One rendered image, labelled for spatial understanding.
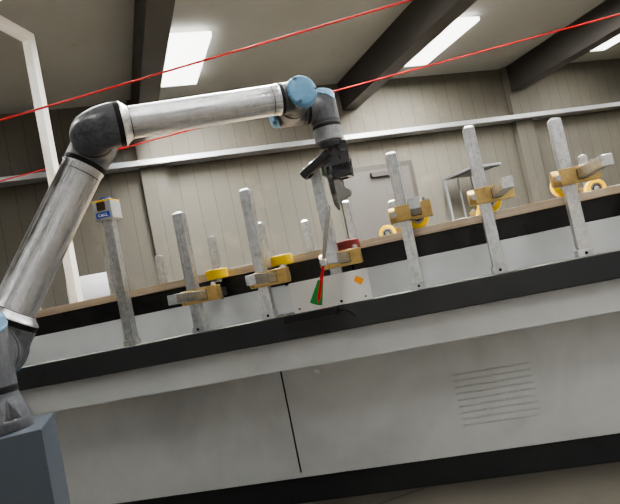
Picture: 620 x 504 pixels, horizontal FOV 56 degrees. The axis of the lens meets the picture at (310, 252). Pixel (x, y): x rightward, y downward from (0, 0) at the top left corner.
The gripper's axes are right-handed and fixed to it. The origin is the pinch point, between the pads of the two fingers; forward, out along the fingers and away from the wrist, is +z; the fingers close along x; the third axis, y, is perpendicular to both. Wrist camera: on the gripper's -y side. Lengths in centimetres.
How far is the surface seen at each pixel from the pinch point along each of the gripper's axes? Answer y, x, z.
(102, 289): -266, 303, -10
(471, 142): 44.4, 6.1, -10.8
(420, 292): 19.6, 3.8, 31.5
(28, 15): -244, 233, -235
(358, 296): 0.2, 5.4, 29.0
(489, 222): 44.5, 6.1, 14.6
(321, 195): -5.0, 6.1, -5.4
